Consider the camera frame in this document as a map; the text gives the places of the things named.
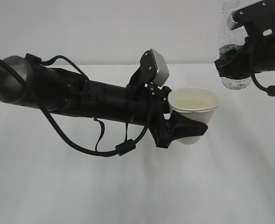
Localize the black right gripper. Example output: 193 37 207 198
214 21 275 79

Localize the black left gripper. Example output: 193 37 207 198
141 86 208 148

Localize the clear green-label water bottle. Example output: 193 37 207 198
218 0 251 90

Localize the white paper cup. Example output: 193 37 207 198
168 86 219 145

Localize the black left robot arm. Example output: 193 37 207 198
0 49 208 148

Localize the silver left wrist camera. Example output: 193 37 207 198
129 49 169 88

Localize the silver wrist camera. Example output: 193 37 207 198
226 0 275 30
129 49 169 88

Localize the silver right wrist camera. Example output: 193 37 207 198
226 0 275 30

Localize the black left camera cable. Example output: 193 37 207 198
0 52 156 157

